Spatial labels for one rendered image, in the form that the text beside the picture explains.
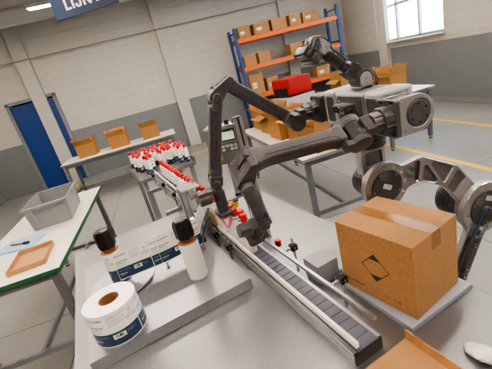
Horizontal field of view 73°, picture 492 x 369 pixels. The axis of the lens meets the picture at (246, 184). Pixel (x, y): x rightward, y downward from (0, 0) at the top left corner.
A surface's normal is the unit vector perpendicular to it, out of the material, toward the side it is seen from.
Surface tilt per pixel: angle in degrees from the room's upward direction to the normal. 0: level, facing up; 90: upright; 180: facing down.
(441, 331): 0
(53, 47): 90
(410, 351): 0
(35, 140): 90
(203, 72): 90
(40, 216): 95
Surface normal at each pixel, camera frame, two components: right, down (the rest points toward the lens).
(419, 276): 0.53, 0.17
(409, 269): -0.81, 0.38
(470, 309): -0.24, -0.91
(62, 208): 0.34, 0.33
